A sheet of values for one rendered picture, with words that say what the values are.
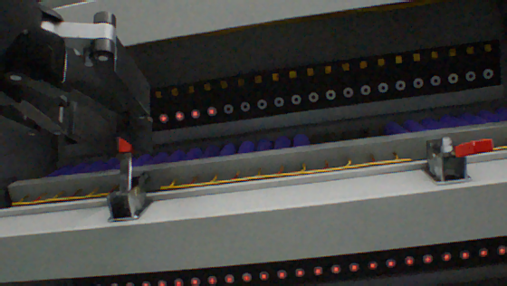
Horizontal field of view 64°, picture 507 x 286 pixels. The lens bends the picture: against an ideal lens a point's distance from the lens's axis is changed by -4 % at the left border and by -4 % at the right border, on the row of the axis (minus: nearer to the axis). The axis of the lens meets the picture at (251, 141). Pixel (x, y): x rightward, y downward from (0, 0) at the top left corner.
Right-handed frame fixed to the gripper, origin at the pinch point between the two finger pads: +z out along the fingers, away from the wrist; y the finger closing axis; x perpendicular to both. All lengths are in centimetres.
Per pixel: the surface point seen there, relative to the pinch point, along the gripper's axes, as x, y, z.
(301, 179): -5.2, 15.1, 5.0
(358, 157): -3.4, 20.4, 6.5
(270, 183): -5.2, 12.3, 5.0
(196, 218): -8.1, 6.6, 0.9
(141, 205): -6.2, 1.1, 3.2
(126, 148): -1.3, 0.2, 2.0
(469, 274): -15.3, 32.2, 19.1
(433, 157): -5.4, 25.7, 1.9
